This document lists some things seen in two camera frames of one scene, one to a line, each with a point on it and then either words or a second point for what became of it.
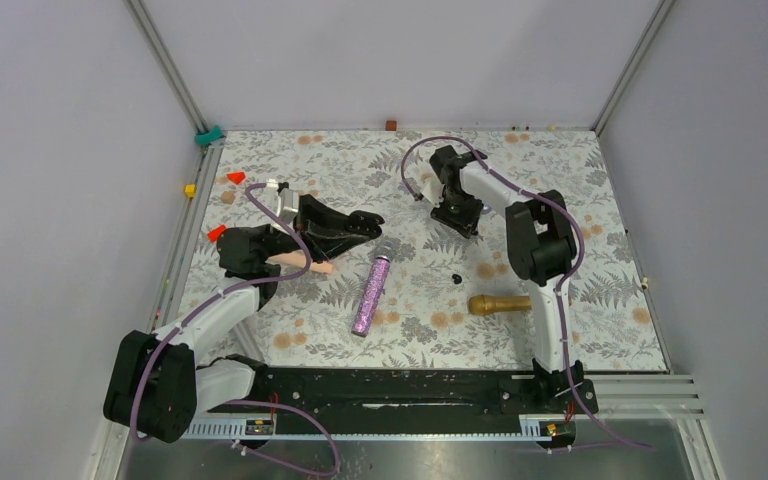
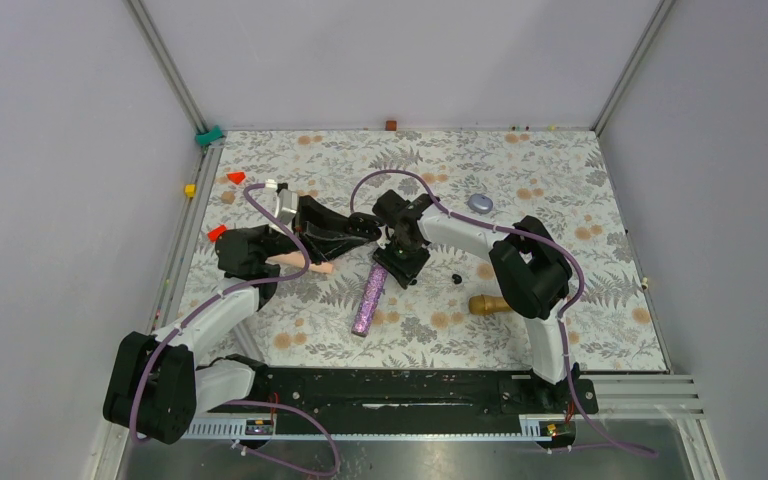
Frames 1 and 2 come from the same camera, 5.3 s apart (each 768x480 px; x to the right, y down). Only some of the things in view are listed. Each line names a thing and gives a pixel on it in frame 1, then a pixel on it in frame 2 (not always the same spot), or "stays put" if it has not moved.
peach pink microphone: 298,260 stays put
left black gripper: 315,216 stays put
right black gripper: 459,224 -> 400,270
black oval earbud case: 365,223 stays put
